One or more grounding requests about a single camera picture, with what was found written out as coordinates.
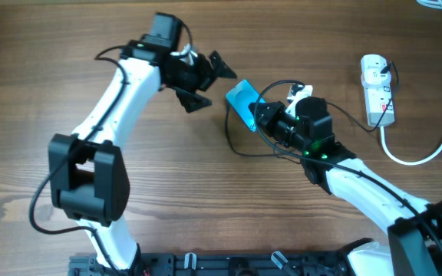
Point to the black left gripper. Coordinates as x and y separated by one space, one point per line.
207 74

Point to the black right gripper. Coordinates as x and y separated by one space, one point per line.
275 110

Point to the teal screen smartphone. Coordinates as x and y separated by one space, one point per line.
240 97

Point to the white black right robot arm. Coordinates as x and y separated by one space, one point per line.
413 225

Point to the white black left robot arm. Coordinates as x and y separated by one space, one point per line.
87 174

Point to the white charger adapter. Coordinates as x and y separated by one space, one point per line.
373 78

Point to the white power strip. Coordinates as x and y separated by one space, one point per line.
379 108

